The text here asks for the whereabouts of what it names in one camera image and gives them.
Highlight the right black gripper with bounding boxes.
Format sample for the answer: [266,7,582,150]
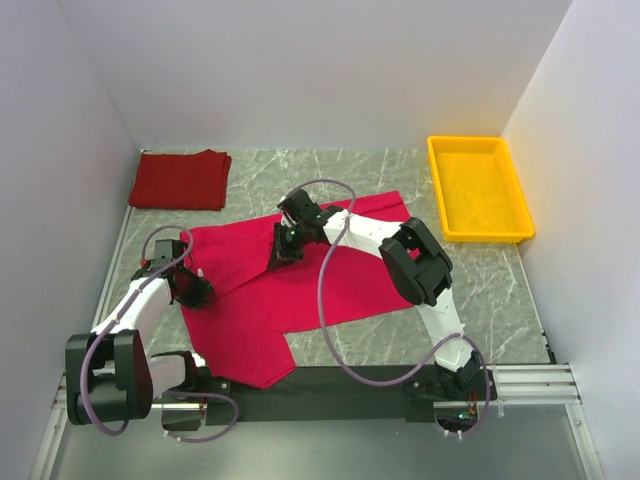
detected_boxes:
[267,222,311,272]

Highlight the pink t shirt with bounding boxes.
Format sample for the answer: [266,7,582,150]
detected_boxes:
[183,215,410,388]

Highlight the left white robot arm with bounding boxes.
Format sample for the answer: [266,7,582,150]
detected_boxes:
[65,239,214,425]

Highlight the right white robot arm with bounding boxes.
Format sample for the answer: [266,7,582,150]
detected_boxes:
[268,187,491,400]

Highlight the folded dark red t shirt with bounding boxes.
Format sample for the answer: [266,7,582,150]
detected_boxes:
[128,149,232,211]

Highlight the black base beam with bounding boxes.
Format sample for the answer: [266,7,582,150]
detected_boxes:
[198,365,498,430]

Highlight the yellow plastic tray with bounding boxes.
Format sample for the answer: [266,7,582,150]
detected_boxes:
[427,136,535,244]

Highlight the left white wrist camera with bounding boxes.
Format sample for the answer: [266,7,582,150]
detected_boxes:
[131,259,158,281]

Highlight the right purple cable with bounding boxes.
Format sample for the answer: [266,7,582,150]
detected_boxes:
[287,178,491,439]

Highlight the aluminium frame rail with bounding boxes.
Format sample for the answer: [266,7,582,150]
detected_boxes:
[32,197,602,479]

